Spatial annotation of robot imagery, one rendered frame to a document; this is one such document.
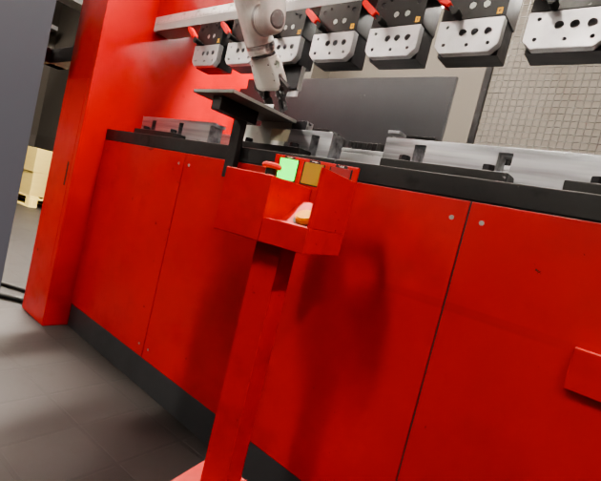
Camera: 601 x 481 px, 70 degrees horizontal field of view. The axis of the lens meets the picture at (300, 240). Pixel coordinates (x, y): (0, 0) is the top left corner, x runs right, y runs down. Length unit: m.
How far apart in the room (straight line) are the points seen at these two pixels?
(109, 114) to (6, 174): 1.23
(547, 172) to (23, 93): 0.98
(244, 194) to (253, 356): 0.31
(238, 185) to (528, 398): 0.64
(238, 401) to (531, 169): 0.76
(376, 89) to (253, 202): 1.21
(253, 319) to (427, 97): 1.20
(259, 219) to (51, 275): 1.42
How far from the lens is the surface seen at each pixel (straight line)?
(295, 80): 1.45
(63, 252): 2.06
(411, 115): 1.78
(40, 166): 6.10
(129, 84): 2.10
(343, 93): 1.98
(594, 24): 1.11
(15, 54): 0.87
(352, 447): 1.06
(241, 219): 0.79
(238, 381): 0.88
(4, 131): 0.86
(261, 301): 0.82
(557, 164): 1.02
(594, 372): 0.85
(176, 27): 2.04
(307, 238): 0.72
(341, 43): 1.34
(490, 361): 0.90
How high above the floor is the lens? 0.73
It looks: 4 degrees down
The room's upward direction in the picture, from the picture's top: 14 degrees clockwise
